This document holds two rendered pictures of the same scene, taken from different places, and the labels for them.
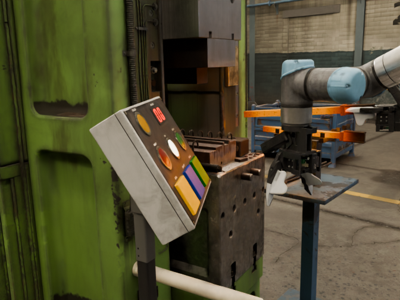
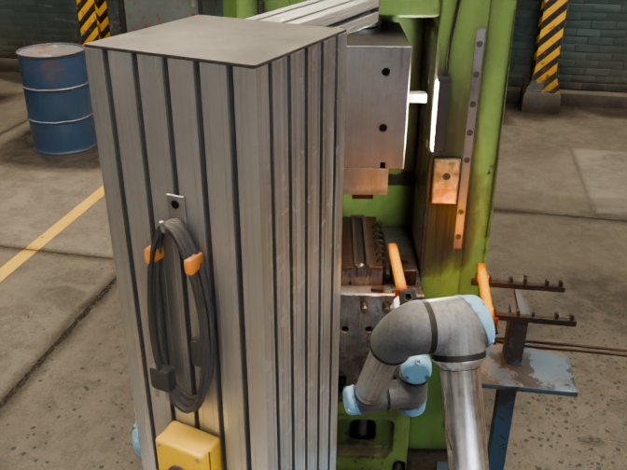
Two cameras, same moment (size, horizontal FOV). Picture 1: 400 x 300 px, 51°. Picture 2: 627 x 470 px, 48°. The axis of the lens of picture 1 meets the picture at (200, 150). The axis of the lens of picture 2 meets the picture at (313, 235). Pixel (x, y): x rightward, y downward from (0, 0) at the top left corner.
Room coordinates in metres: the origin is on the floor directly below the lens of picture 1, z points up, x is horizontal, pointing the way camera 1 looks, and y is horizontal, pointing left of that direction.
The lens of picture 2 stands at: (0.23, -1.86, 2.21)
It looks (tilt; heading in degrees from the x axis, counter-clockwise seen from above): 27 degrees down; 59
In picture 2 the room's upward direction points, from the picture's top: straight up
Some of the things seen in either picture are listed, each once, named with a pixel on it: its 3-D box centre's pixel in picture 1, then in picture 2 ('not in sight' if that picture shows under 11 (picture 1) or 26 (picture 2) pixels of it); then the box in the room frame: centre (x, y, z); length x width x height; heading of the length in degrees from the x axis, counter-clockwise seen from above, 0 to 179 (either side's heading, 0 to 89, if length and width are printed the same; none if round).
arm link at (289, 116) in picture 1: (297, 115); not in sight; (1.00, -0.24, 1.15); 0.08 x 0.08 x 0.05
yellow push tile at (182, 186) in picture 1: (186, 195); not in sight; (0.86, 0.03, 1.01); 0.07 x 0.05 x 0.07; 173
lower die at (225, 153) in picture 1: (177, 148); (353, 247); (1.60, 0.09, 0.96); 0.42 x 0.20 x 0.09; 58
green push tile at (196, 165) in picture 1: (197, 171); not in sight; (1.06, 0.01, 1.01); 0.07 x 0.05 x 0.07; 173
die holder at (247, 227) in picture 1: (184, 208); (364, 305); (1.66, 0.07, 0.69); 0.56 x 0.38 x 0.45; 58
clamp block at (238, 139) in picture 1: (231, 146); (402, 269); (1.67, -0.13, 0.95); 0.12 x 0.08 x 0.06; 58
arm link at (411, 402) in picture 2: not in sight; (406, 393); (1.20, -0.75, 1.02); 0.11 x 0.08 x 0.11; 161
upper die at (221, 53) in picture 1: (173, 55); (355, 159); (1.60, 0.09, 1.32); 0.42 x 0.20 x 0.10; 58
